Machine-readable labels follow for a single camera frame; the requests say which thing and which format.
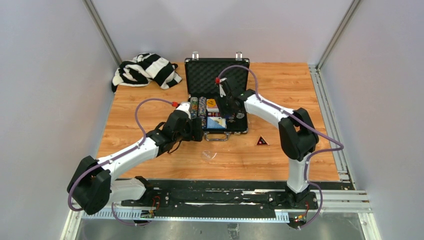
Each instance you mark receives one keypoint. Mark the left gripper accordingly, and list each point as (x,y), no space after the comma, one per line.
(194,134)

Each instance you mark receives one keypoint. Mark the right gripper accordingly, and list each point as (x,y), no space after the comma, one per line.
(224,111)

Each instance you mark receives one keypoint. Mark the blue card deck box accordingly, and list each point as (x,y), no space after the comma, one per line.
(216,123)

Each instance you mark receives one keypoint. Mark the clear dealer button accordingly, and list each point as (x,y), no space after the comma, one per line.
(207,155)

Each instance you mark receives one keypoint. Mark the black poker set case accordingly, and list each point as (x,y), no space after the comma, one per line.
(201,76)

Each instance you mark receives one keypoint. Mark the red triangular button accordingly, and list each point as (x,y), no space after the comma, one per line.
(261,142)

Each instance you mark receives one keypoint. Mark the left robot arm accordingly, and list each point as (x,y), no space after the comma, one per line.
(95,182)

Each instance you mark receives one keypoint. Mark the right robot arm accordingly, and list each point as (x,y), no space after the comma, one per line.
(297,138)

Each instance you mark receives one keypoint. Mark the orange black loose chip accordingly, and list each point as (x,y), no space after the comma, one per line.
(231,119)

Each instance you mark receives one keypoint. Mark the yellow big blind button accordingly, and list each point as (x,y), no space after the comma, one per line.
(211,103)

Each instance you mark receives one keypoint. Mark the red playing card deck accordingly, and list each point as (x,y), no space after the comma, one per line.
(213,110)

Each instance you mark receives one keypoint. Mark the green chip row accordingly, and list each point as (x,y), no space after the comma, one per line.
(194,105)

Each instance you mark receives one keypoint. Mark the black white striped cloth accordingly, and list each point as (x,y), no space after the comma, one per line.
(144,69)

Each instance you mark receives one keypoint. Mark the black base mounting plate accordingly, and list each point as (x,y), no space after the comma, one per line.
(229,199)

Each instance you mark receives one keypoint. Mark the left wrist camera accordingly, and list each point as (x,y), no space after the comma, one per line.
(185,107)

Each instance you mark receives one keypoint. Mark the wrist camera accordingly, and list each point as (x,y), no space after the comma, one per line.
(220,82)
(185,107)

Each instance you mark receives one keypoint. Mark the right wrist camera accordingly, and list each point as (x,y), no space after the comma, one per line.
(220,82)

